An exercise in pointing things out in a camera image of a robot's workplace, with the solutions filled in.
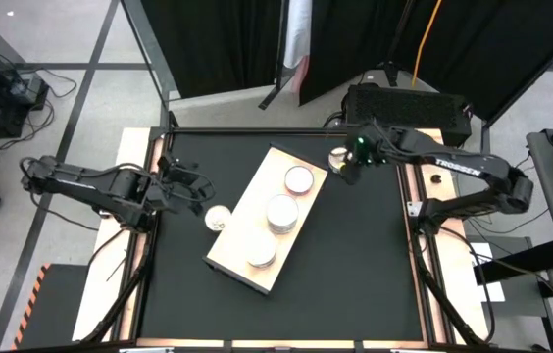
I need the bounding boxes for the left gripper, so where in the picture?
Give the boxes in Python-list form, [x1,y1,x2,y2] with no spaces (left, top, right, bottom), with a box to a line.
[154,152,220,218]

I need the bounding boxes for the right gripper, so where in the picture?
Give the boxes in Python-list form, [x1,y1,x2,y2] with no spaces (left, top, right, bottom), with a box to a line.
[334,122,400,187]

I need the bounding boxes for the wooden shelf black metal legs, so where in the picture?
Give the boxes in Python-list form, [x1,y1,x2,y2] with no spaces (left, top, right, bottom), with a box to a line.
[202,141,330,296]

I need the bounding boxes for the black computer case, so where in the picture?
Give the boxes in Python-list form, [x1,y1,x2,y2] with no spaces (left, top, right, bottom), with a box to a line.
[342,81,474,148]

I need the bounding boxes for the light wooden side board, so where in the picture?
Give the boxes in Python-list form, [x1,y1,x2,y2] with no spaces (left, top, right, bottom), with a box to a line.
[71,126,166,343]
[400,126,493,345]

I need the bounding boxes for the black light stand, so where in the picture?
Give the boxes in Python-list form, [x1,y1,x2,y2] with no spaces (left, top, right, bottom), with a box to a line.
[378,0,418,88]

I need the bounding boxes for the white cloth strip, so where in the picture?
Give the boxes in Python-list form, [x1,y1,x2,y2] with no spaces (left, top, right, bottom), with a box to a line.
[283,0,313,94]

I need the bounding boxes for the black curtain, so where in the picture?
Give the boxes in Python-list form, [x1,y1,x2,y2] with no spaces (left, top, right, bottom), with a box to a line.
[139,0,290,99]
[298,0,553,124]

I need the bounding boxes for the black orange-striped floor mat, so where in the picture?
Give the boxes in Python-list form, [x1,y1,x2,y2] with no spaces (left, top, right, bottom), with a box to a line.
[11,262,90,352]

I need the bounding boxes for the white paper sheet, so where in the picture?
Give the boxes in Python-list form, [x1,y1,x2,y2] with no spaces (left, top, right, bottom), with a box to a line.
[466,241,507,304]

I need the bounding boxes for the black flat bar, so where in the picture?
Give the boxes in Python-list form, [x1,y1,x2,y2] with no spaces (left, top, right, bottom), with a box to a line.
[472,238,553,286]

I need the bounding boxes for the black table frame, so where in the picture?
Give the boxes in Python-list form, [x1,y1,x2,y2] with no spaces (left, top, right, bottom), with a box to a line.
[134,126,437,344]

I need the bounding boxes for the black curtain frame bar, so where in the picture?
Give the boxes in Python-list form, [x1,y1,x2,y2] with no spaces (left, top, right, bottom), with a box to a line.
[258,0,291,111]

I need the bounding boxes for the yellow cable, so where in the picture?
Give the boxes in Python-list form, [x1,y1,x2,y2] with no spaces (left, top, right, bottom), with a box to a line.
[411,0,443,89]

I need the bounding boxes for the grey metal post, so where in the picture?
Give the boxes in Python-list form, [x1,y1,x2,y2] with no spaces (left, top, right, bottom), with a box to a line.
[120,0,182,129]

